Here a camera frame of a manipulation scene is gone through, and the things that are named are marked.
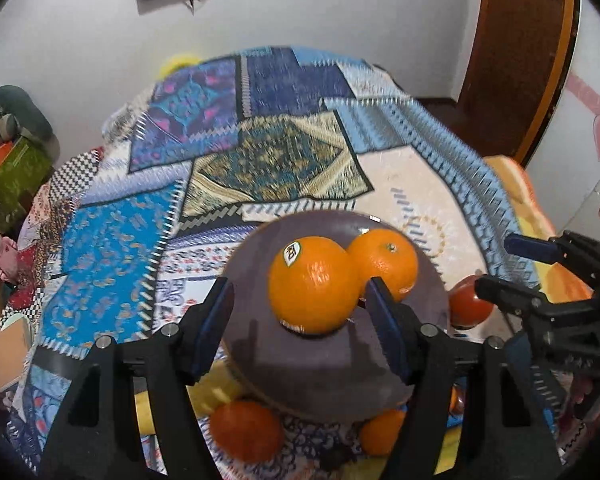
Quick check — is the large plain orange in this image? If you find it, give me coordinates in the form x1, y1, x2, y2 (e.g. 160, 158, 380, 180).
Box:
346, 228, 420, 303

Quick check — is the orange yellow blanket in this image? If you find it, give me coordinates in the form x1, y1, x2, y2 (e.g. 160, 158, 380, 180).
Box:
482, 155, 596, 306

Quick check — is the small brown fruit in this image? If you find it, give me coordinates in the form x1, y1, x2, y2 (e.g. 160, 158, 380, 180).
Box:
447, 385, 466, 416

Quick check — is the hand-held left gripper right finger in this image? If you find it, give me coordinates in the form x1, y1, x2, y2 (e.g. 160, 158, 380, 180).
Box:
365, 276, 563, 480

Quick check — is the orange with white sticker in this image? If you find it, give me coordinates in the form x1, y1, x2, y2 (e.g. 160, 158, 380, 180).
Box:
268, 236, 363, 336

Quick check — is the tan book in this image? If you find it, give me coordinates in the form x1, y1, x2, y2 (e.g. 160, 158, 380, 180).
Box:
0, 317, 33, 393

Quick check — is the yellow round item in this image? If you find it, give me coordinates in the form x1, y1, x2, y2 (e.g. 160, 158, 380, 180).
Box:
157, 52, 201, 78

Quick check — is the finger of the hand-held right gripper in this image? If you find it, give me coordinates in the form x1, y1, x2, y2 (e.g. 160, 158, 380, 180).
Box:
474, 273, 600, 321
504, 231, 600, 281

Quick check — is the patchwork printed blanket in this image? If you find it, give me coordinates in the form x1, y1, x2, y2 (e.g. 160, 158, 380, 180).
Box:
0, 46, 576, 480

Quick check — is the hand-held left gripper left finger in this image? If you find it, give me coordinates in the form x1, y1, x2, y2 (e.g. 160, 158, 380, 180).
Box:
37, 276, 236, 480

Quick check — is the dark round plate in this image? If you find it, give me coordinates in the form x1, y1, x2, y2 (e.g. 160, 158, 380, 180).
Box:
221, 210, 451, 423

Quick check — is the red tomato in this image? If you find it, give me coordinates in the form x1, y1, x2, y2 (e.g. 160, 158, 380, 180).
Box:
447, 272, 496, 331

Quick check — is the brown wooden wardrobe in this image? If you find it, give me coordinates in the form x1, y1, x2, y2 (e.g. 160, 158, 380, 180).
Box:
455, 0, 581, 166

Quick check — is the green bag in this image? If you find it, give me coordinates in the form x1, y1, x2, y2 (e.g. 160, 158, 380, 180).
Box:
0, 140, 56, 233

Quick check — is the yellow sugar cane piece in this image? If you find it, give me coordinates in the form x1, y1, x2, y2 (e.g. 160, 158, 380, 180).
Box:
134, 360, 246, 436

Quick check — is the grey plush toy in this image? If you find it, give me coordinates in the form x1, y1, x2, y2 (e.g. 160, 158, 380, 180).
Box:
0, 85, 61, 158

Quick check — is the small orange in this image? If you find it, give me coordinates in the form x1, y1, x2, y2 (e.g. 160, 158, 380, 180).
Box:
358, 408, 408, 457

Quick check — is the reddish mandarin orange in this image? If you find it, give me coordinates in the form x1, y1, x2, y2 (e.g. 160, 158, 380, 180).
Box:
209, 399, 284, 463

